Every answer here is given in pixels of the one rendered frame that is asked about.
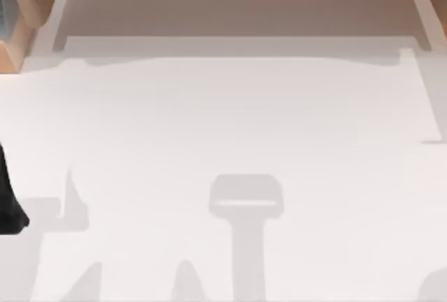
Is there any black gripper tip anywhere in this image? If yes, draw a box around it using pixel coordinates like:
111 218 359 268
0 143 30 236

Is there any wooden cupboard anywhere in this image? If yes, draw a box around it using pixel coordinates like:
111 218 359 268
0 0 447 73

